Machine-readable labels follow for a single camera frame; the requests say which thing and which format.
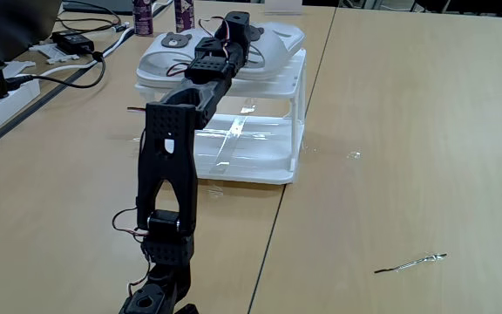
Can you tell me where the white plastic shelf box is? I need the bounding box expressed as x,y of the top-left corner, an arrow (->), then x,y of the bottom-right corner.
133,46 -> 309,186

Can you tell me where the white cable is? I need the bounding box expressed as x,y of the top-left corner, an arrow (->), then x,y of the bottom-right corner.
13,25 -> 137,79

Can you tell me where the white power strip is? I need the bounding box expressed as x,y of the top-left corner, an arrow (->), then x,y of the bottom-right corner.
0,78 -> 42,147

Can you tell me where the purple drink can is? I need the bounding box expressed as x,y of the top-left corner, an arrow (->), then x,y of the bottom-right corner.
132,0 -> 154,37
173,0 -> 196,34

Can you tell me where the dark laptop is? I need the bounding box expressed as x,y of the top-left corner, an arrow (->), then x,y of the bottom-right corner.
0,0 -> 63,65

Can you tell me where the black power adapter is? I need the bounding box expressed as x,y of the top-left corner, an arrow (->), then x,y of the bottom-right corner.
51,30 -> 95,56

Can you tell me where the black power cable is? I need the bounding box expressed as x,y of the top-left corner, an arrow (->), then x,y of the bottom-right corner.
4,50 -> 107,90

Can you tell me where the white bear slipper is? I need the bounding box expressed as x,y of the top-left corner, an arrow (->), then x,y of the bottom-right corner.
136,28 -> 217,87
228,21 -> 307,82

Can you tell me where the black looped cable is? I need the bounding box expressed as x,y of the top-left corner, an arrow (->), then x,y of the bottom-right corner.
57,0 -> 124,35

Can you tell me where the thin metal pin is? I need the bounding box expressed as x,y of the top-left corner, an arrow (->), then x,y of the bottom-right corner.
373,252 -> 448,275

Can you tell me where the white plastic part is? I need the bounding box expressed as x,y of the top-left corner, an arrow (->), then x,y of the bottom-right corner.
28,42 -> 80,65

